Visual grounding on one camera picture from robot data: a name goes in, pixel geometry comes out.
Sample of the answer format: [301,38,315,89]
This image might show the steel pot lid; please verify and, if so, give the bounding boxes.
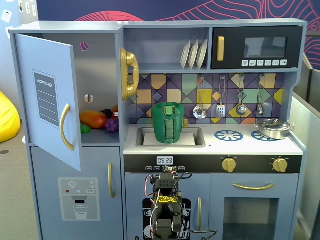
[257,118,291,129]

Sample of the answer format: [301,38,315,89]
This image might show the green plastic container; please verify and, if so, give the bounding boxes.
[151,109,185,145]

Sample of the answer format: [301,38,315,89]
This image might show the steel skimmer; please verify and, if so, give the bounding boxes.
[192,75,208,120]

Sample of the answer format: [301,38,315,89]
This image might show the grey sink basin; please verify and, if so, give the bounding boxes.
[136,126,206,148]

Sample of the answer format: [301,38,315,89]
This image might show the purple toy grapes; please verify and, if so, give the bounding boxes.
[104,118,120,133]

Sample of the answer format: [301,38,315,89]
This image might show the steel slotted spatula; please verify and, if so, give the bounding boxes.
[215,75,227,119]

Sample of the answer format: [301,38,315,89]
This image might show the gold toy telephone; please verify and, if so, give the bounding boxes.
[119,47,140,102]

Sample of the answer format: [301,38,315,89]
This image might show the orange red toy mango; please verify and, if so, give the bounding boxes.
[79,110,109,129]

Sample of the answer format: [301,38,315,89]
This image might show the white toy plate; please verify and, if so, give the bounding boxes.
[196,39,209,70]
[187,39,200,70]
[180,39,192,70]

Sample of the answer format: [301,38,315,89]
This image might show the steel ladle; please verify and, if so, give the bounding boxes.
[236,74,248,116]

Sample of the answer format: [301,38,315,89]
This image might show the gold stove knob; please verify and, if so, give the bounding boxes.
[221,156,238,173]
[271,156,289,173]

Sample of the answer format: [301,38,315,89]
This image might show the blue toy kitchen unit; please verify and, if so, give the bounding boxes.
[8,18,308,240]

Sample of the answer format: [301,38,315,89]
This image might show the steel spoon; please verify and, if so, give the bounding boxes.
[256,74,266,116]

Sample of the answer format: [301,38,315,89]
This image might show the black microwave door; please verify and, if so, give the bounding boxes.
[211,25,303,70]

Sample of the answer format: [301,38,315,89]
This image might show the steel toy pot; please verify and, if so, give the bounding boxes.
[254,118,295,140]

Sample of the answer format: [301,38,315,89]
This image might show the blue fridge door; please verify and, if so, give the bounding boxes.
[14,33,83,173]

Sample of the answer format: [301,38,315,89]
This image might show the grey office partition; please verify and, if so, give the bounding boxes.
[289,53,320,236]

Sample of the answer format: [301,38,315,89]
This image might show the yellow bean bag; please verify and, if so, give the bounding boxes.
[0,90,21,144]

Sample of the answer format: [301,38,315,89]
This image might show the gold straight freezer door handle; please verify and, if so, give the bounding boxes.
[107,161,116,199]

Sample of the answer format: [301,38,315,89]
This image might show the gold microwave handle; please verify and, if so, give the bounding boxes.
[216,36,225,62]

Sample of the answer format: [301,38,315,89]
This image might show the gold curved fridge door handle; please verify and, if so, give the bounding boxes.
[59,103,75,152]

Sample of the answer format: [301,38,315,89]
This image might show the gold dishwasher door handle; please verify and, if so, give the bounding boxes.
[197,197,203,232]

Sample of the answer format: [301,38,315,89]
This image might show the gold oven door handle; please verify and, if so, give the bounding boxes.
[232,182,275,191]

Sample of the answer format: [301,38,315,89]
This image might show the black cable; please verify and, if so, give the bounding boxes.
[179,219,219,237]

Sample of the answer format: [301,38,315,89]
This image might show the white wall paper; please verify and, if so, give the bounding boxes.
[0,8,13,23]

